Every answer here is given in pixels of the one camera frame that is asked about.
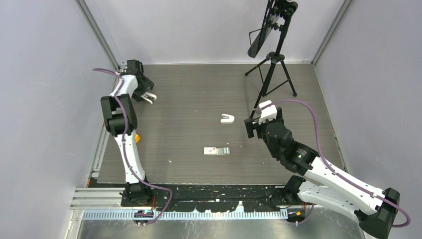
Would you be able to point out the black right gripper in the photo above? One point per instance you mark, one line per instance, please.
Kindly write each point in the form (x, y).
(251, 124)

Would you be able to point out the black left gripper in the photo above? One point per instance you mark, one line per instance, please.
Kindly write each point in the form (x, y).
(148, 85)

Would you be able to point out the white stapler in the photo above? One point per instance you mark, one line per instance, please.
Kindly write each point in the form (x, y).
(149, 97)

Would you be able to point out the staple box tray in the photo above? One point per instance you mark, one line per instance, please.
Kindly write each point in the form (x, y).
(223, 151)

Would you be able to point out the white staple box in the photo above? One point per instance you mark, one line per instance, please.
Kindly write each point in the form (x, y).
(210, 151)

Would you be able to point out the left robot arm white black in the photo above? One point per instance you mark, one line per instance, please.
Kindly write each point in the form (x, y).
(121, 122)

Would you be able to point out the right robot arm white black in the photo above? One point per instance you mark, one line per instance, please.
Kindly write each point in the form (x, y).
(318, 181)

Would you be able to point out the white staple remover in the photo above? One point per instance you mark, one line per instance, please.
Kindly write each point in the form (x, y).
(227, 119)

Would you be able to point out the yellow green colourful block toy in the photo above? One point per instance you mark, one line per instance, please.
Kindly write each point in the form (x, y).
(137, 138)

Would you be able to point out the black tripod stand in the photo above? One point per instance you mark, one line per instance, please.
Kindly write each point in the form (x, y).
(266, 70)

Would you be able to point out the black tablet on tripod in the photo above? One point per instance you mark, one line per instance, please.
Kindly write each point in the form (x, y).
(277, 17)

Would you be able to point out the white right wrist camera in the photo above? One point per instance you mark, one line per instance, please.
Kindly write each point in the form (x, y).
(268, 111)

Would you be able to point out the aluminium cable duct rail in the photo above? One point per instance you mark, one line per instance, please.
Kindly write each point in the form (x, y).
(148, 215)

